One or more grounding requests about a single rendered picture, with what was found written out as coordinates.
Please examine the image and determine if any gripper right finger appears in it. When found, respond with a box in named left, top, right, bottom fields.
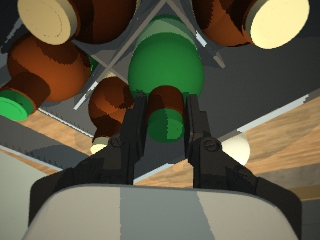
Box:
left=184, top=94, right=302, bottom=240

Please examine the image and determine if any brown bottle with beige cap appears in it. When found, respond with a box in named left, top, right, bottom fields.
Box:
left=189, top=0, right=309, bottom=49
left=18, top=0, right=142, bottom=45

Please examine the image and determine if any brown bottle with green cap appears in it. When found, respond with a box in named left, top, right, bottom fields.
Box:
left=0, top=31, right=99, bottom=121

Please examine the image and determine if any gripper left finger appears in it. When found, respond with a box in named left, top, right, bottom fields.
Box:
left=28, top=92, right=147, bottom=227

